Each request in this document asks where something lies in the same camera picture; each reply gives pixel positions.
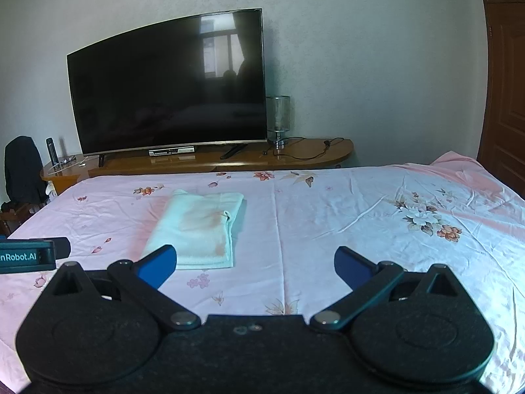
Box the floral bed sheet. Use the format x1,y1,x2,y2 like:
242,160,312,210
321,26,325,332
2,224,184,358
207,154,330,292
0,167,525,394

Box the glass table lamp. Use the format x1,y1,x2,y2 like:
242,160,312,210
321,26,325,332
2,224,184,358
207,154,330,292
266,96,291,150

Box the brown wooden door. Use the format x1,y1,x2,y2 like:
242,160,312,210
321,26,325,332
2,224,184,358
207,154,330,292
476,0,525,198

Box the silver set-top box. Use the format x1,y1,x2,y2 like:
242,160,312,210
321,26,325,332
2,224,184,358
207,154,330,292
148,145,197,157

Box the black power cable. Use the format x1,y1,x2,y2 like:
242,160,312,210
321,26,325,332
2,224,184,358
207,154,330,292
262,136,346,161

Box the wooden television stand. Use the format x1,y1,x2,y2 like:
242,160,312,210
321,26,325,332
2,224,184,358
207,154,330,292
40,137,354,195

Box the pink bed cover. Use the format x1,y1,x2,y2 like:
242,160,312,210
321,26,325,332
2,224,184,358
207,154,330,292
429,150,525,230

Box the wooden chair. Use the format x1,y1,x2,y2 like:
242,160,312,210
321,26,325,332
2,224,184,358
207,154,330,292
0,201,39,236

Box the black chair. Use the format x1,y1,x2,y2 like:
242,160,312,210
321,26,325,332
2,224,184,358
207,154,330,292
4,135,51,214

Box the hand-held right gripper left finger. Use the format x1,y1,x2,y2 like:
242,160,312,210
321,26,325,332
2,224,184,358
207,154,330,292
51,244,201,331

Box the white knit sweater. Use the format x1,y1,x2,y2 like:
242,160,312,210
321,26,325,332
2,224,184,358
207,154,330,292
141,189,247,271

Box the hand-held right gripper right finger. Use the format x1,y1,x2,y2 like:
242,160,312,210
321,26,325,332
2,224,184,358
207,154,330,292
309,246,461,331

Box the large black television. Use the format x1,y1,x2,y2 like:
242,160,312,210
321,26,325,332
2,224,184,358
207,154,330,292
67,8,268,167

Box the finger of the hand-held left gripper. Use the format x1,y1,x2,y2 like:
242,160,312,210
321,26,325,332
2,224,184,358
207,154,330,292
53,237,72,260

